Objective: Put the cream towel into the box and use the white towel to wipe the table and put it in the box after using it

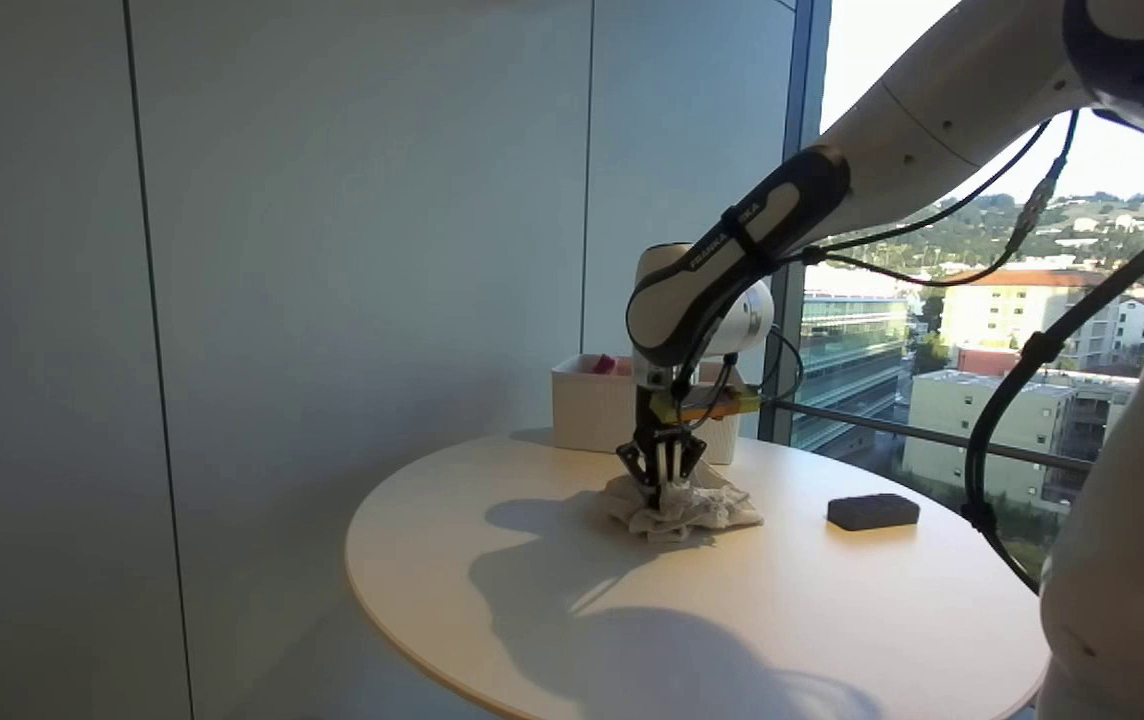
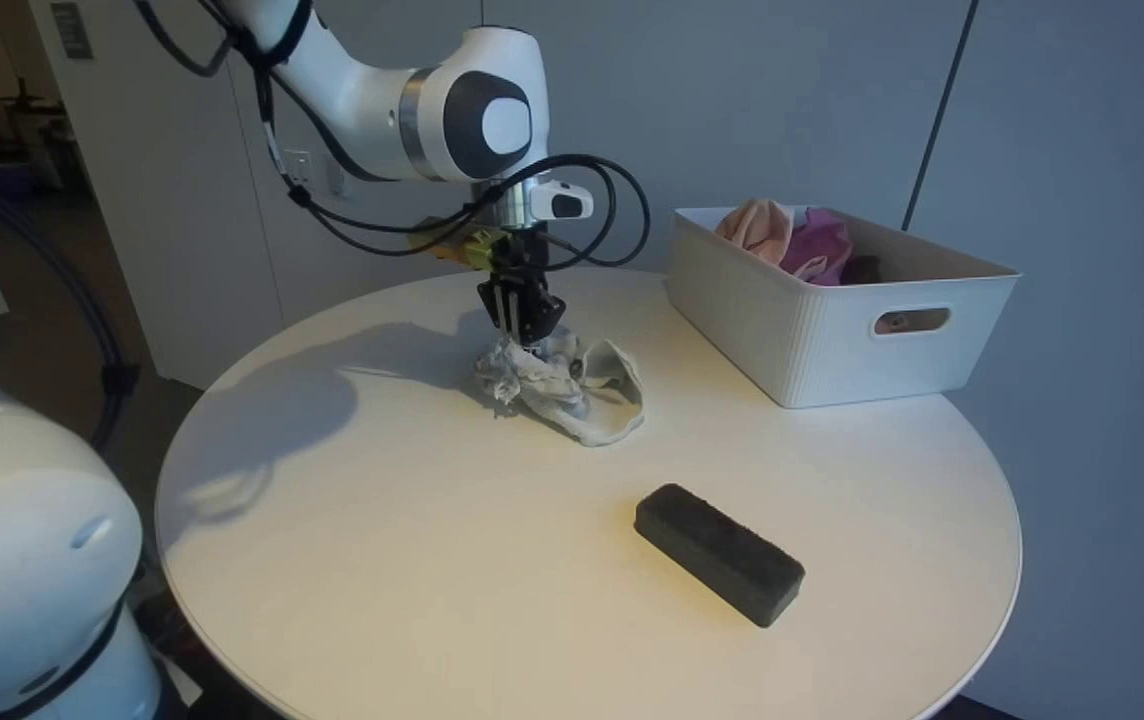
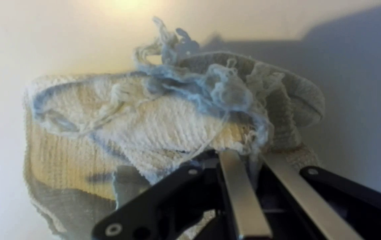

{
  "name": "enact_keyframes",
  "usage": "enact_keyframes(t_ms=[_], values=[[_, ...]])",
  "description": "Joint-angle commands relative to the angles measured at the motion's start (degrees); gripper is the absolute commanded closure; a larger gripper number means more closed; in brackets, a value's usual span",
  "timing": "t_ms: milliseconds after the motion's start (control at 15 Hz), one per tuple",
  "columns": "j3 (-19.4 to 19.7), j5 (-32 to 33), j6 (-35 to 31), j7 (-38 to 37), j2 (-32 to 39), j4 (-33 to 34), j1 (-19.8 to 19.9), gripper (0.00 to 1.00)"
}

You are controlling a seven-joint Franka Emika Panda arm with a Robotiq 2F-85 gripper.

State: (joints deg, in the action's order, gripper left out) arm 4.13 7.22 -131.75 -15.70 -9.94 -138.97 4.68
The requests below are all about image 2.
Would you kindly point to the black rectangular block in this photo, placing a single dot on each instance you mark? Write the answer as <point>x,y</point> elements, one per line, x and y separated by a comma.
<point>716,555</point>

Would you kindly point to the orange object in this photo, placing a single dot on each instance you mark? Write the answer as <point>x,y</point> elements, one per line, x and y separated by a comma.
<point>759,228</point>

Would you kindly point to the wall sign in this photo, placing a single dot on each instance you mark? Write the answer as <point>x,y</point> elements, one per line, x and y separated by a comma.
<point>70,26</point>

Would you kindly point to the pink cloth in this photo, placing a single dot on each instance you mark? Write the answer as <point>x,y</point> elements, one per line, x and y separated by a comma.
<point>821,244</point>

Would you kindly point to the white towel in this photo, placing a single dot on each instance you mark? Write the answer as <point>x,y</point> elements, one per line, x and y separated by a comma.
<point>575,387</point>

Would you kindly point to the white plastic storage box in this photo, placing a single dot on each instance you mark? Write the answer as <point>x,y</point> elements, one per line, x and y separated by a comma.
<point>839,343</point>

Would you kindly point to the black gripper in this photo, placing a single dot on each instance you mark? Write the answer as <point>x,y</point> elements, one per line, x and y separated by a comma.
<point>518,261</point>

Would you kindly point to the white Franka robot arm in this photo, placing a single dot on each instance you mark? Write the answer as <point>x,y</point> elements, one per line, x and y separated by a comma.
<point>25,562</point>

